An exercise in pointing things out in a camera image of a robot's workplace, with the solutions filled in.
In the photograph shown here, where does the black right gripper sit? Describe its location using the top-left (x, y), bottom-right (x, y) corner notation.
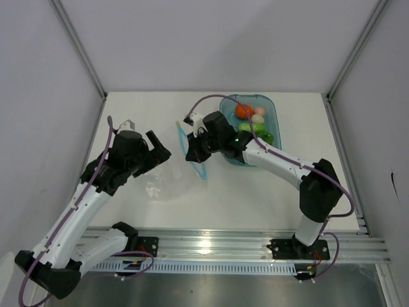
top-left (186, 129), bottom-right (222, 164)

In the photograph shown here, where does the clear zip top bag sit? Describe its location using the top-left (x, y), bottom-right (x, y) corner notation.
top-left (139, 121), bottom-right (208, 201)

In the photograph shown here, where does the green cucumber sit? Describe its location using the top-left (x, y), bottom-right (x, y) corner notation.
top-left (238, 123), bottom-right (266, 134)

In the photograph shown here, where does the green bell pepper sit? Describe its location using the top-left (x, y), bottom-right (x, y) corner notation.
top-left (256, 131), bottom-right (274, 145)

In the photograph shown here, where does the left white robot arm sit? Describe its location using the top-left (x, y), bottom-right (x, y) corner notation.
top-left (15, 130), bottom-right (171, 299)

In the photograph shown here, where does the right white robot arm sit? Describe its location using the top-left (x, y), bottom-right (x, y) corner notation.
top-left (183, 111), bottom-right (343, 258)

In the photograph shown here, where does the teal plastic tub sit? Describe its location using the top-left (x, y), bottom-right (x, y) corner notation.
top-left (219, 94), bottom-right (282, 150)

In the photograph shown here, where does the orange tomato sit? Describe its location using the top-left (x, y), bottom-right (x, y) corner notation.
top-left (235, 104), bottom-right (253, 120)

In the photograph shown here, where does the white egg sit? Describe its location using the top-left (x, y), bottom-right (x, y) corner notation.
top-left (251, 113), bottom-right (265, 124)

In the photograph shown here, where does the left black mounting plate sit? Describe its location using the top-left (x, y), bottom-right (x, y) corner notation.
top-left (137, 237), bottom-right (159, 257)

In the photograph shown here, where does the black mounting plate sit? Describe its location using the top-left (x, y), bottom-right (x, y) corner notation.
top-left (137, 237), bottom-right (159, 257)
top-left (266, 238), bottom-right (330, 260)

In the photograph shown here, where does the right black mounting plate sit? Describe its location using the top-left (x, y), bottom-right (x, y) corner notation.
top-left (266, 238), bottom-right (330, 260)

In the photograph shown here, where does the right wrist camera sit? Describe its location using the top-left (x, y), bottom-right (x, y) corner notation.
top-left (183, 112), bottom-right (204, 127)

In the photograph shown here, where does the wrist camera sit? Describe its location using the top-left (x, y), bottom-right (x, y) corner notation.
top-left (183, 112), bottom-right (204, 127)
top-left (116, 120), bottom-right (135, 133)

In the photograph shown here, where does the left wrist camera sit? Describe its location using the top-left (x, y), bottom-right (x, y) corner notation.
top-left (116, 120), bottom-right (135, 133)

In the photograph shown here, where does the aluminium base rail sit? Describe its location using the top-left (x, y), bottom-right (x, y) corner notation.
top-left (76, 225), bottom-right (392, 265)

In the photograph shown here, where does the white slotted cable duct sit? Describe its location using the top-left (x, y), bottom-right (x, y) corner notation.
top-left (91, 260), bottom-right (297, 276)

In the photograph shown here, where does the left aluminium frame post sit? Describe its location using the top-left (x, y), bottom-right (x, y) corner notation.
top-left (49, 0), bottom-right (108, 100)

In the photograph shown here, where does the aluminium frame post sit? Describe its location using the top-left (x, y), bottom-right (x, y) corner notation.
top-left (325, 0), bottom-right (392, 100)
top-left (49, 0), bottom-right (108, 100)

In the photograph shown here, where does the right aluminium frame post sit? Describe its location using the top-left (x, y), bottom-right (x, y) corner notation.
top-left (325, 0), bottom-right (392, 100)

